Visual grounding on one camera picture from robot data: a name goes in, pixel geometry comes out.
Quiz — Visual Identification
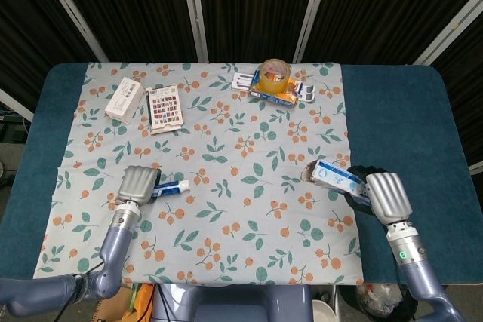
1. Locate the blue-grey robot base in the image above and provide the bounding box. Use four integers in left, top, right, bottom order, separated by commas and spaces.
152, 283, 314, 322

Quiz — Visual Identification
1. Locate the white bucket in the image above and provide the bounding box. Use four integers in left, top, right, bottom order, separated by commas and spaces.
312, 299, 337, 322

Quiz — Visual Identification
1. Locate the white pack with dark shapes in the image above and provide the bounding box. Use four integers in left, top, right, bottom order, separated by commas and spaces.
296, 81, 318, 103

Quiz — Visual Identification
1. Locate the dark blue table cover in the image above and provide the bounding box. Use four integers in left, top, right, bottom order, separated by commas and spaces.
0, 62, 483, 287

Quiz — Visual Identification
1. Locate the card pack with colourful squares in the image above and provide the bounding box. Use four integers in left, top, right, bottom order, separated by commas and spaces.
145, 86, 186, 136

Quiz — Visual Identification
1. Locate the white pack with black stripes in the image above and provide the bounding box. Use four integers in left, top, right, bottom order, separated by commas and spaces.
231, 72, 255, 93

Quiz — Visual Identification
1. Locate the floral printed tablecloth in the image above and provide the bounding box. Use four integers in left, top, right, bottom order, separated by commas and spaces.
32, 61, 365, 287

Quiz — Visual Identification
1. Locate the black floor cable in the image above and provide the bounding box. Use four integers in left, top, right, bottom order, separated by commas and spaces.
154, 284, 171, 322

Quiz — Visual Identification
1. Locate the white carton box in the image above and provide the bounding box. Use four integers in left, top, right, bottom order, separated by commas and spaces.
104, 76, 146, 124

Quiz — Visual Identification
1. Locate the blue white toothpaste box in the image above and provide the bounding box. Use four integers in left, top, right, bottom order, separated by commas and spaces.
301, 158, 371, 200

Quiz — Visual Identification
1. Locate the black folding partition screen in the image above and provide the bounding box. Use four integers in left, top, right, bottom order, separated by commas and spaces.
0, 0, 483, 176

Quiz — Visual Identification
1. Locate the blue white toothpaste tube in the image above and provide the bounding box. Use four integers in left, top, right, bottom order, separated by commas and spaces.
152, 179, 190, 199

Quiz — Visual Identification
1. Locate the blue and orange snack packet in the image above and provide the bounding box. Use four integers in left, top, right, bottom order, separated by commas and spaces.
248, 69, 301, 109

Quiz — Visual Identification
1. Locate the clear yellowish tape roll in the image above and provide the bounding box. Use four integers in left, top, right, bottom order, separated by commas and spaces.
257, 58, 292, 94

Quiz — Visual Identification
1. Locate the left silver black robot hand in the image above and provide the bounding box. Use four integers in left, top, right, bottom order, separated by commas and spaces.
117, 165, 162, 207

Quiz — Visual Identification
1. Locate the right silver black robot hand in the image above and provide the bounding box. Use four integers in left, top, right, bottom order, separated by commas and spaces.
345, 164, 414, 225

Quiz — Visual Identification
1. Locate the yellow orange bag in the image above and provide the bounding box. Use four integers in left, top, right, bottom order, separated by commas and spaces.
122, 283, 156, 322

